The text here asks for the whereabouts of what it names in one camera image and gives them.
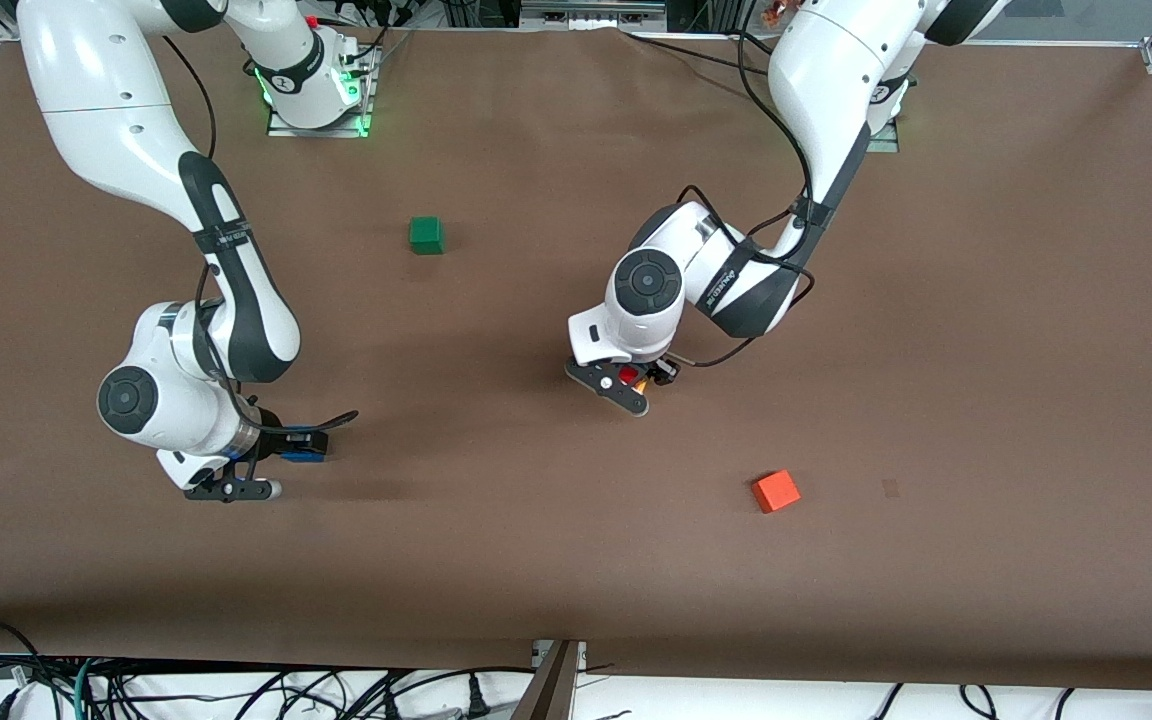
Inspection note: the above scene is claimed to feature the orange wooden block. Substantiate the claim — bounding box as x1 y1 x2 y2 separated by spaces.
750 468 803 515

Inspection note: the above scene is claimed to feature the brown table cover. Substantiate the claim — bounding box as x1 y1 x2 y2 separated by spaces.
0 28 1152 693

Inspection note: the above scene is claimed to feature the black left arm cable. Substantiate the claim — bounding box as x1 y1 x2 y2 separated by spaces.
674 28 819 369

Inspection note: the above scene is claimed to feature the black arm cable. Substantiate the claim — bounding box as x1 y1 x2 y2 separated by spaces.
161 35 237 386
674 28 819 369

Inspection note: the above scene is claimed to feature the black plug cable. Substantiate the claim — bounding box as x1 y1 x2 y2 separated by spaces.
376 665 539 720

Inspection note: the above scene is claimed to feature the black base power cable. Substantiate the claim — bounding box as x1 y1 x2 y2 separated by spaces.
621 28 787 77

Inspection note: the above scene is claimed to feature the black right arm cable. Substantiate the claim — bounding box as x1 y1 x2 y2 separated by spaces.
161 35 237 386

